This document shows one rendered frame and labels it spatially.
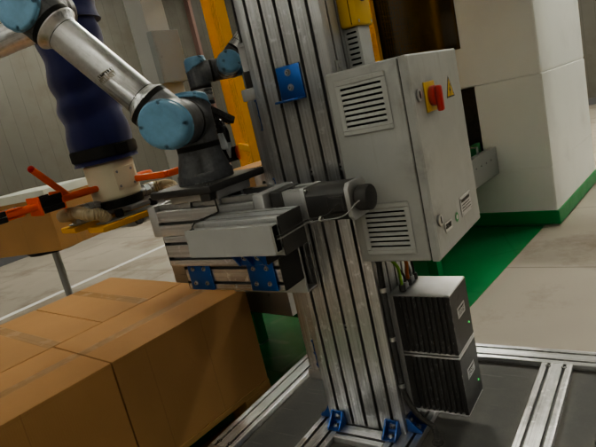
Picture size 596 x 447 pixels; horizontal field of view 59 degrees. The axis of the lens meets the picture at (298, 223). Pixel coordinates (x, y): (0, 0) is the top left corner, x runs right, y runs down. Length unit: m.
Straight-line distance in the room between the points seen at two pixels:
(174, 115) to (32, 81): 7.39
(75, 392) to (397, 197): 1.09
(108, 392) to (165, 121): 0.91
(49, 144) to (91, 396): 6.94
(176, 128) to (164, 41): 2.15
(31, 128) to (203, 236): 7.26
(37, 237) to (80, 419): 2.21
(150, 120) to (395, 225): 0.62
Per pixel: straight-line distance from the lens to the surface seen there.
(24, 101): 8.47
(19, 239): 3.97
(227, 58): 1.78
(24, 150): 8.32
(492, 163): 3.92
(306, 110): 1.38
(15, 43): 1.64
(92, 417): 1.80
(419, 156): 1.22
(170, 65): 3.38
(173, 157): 3.43
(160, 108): 1.27
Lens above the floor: 1.18
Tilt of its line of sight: 12 degrees down
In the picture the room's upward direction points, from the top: 13 degrees counter-clockwise
